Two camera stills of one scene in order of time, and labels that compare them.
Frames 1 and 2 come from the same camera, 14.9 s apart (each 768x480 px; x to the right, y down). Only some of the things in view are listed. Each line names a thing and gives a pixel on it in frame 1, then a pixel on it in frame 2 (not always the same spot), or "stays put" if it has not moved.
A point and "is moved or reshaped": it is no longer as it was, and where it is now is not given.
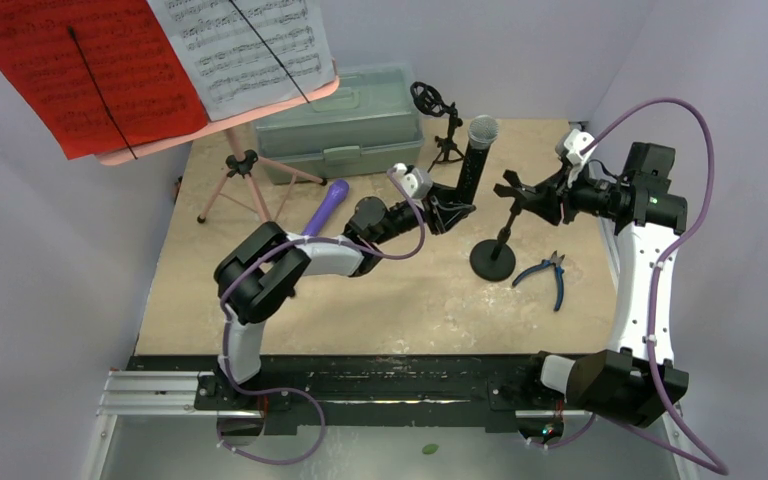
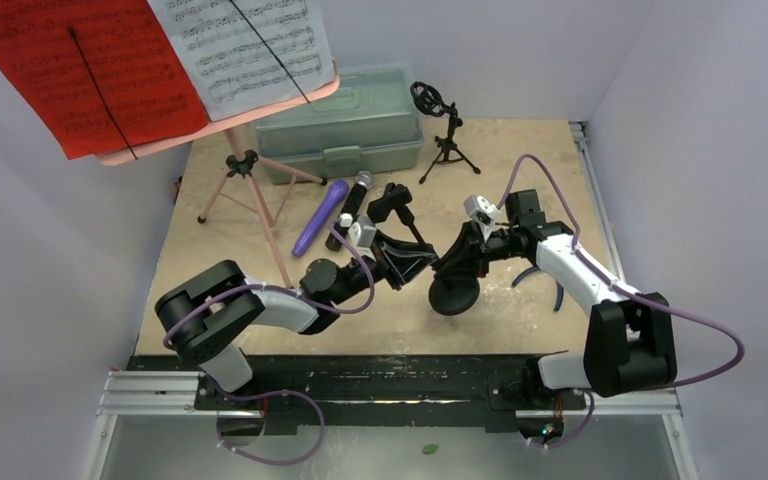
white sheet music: [243, 54] stays put
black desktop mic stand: [495, 260] is moved or reshaped
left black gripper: [444, 217] to [396, 261]
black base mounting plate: [344, 394] stays put
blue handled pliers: [555, 261] stays put
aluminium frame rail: [149, 395] stays put
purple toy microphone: [338, 191] stays put
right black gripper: [551, 199] to [478, 249]
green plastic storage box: [367, 123] stays put
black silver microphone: [483, 132] to [354, 199]
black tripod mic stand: [429, 101] stays put
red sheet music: [65, 75] stays put
